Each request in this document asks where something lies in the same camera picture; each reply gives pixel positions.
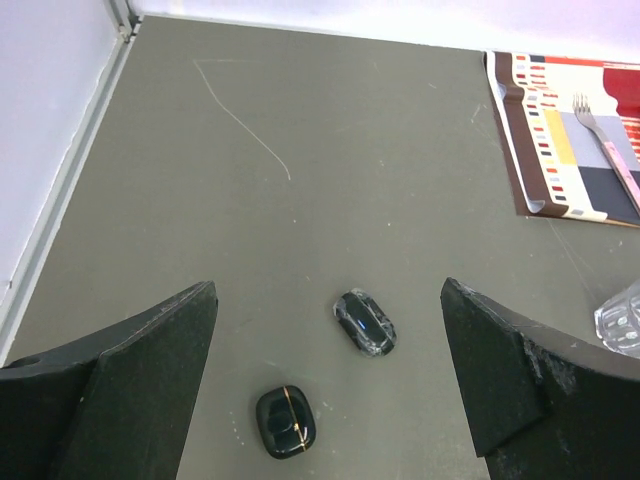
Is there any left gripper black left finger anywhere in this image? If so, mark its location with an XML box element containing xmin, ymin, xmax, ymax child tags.
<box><xmin>1</xmin><ymin>281</ymin><xmax>218</xmax><ymax>479</ymax></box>

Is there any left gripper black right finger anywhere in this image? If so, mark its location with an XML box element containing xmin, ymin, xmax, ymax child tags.
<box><xmin>440</xmin><ymin>278</ymin><xmax>639</xmax><ymax>479</ymax></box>

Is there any colourful patchwork placemat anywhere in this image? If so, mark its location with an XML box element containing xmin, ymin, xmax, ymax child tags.
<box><xmin>484</xmin><ymin>51</ymin><xmax>639</xmax><ymax>227</ymax></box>

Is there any black marbled earbud charging case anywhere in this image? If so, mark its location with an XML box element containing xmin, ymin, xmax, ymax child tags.
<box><xmin>333</xmin><ymin>288</ymin><xmax>398</xmax><ymax>357</ymax></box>

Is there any clear plastic cup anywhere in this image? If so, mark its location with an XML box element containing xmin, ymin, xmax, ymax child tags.
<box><xmin>594</xmin><ymin>281</ymin><xmax>640</xmax><ymax>359</ymax></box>

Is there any pink-handled metal fork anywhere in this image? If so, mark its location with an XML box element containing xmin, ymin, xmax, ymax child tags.
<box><xmin>572</xmin><ymin>93</ymin><xmax>640</xmax><ymax>213</ymax></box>

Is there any glossy black gold-striped earbud case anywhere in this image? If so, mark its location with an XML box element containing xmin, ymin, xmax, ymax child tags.
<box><xmin>255</xmin><ymin>385</ymin><xmax>317</xmax><ymax>460</ymax></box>

